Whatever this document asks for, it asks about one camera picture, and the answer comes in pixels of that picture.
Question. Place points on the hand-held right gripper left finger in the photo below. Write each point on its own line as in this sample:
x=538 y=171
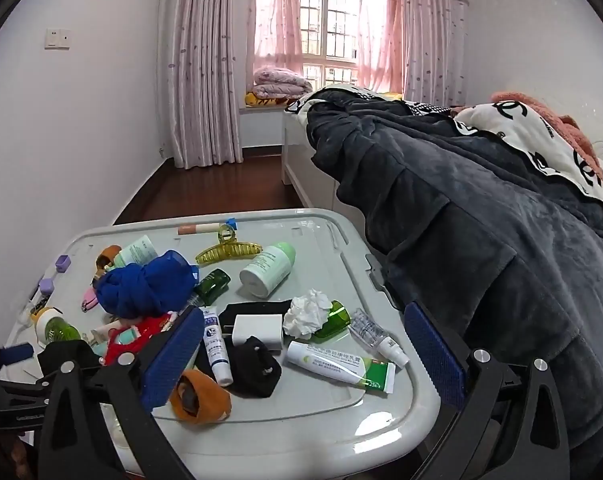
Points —
x=174 y=360

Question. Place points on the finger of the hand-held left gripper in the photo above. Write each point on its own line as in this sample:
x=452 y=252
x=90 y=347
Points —
x=14 y=352

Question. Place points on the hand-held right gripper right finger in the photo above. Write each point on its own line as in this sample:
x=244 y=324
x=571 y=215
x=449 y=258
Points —
x=434 y=355

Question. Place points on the blue cloth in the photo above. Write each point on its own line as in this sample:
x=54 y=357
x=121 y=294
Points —
x=146 y=285

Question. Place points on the white blue cream tube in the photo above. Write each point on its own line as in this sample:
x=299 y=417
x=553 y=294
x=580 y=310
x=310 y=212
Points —
x=216 y=345

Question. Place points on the orange sock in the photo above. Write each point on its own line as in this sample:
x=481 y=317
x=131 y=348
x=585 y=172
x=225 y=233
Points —
x=201 y=397

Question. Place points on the white lid green jar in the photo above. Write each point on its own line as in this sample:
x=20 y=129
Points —
x=56 y=327

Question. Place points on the small clear white-capped bottle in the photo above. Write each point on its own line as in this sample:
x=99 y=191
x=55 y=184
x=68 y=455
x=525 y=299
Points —
x=379 y=337

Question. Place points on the teal plastic item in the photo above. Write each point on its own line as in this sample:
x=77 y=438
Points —
x=121 y=336

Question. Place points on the black sock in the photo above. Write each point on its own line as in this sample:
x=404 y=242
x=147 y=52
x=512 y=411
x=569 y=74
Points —
x=254 y=367

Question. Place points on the dark green bottle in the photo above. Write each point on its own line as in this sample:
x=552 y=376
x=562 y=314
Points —
x=212 y=284

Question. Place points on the white charger plug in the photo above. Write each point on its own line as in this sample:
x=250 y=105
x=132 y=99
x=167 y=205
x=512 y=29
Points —
x=256 y=332

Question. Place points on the white green toothpaste tube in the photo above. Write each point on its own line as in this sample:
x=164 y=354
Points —
x=341 y=367

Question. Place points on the clear green plastic cap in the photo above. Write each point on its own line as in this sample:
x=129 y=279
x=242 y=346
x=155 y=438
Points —
x=337 y=321

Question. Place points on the black flat cloth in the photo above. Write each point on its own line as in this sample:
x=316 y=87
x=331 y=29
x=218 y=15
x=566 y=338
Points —
x=261 y=306

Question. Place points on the small white green bottle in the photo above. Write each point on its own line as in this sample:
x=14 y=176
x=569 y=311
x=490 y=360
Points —
x=136 y=251

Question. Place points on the dark grey blanket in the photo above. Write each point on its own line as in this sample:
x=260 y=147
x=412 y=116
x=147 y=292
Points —
x=471 y=240

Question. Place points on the yellow hair claw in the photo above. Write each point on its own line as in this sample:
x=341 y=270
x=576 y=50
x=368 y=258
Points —
x=229 y=250

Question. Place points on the large white green-capped bottle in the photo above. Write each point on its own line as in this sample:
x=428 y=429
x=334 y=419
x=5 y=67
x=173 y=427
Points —
x=269 y=270

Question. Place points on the crumpled white tissue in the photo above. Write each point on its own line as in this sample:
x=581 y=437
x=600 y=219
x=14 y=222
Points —
x=306 y=312

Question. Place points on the orange white blue-capped tube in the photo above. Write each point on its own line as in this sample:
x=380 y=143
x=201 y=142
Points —
x=206 y=227

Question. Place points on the yellow striped blanket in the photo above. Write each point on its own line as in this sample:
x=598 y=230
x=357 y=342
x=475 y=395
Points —
x=264 y=100

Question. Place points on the patterned grey curtain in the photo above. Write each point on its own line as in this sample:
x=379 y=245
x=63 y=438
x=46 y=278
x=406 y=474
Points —
x=201 y=65
x=429 y=35

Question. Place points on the folded pink quilt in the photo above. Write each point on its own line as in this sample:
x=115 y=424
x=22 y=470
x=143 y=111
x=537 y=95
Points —
x=280 y=82

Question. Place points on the white framed window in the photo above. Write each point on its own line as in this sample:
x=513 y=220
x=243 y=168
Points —
x=329 y=25

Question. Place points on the pink sheer curtain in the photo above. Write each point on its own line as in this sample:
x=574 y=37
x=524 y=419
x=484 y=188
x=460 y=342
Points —
x=326 y=15

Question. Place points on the white bed frame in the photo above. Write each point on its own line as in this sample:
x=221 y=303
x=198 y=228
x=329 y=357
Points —
x=306 y=170

